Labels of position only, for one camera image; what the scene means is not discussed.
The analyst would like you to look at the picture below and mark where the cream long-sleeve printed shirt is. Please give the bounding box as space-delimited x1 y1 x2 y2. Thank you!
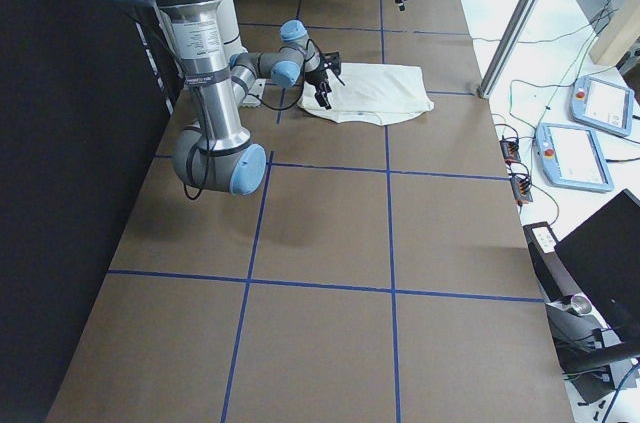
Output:
298 63 434 126

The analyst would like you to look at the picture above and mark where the orange black connector box far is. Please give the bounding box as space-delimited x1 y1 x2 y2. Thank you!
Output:
499 138 521 164

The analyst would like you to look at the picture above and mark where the orange black connector box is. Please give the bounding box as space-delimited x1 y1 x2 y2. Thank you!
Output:
499 138 521 164
510 174 533 206

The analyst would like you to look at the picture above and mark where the orange black connector box near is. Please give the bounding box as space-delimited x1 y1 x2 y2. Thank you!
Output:
510 174 533 206

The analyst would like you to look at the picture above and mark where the far teach pendant tablet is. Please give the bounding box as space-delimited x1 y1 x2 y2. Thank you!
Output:
570 76 635 137

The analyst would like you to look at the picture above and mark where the teach pendant tablet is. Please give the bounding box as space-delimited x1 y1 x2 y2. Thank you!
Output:
570 76 635 137
535 123 614 193

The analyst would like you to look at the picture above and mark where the near teach pendant tablet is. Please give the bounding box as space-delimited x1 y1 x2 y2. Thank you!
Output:
535 123 614 193

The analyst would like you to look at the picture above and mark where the black box with white label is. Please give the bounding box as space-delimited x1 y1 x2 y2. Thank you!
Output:
523 222 586 313

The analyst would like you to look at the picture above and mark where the black monitor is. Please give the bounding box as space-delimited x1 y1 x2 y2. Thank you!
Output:
555 189 639 341

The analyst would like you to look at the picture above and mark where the silver round can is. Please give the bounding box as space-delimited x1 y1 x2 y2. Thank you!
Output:
568 294 593 317

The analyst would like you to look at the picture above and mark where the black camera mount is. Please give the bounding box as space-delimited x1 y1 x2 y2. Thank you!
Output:
320 51 341 77

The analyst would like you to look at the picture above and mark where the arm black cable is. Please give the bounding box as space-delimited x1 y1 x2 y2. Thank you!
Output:
179 37 347 202

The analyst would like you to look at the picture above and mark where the aluminium frame post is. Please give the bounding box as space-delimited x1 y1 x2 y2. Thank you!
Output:
477 0 538 99

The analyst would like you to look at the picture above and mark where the pendant black cable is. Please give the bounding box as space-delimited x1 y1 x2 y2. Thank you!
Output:
469 0 640 144

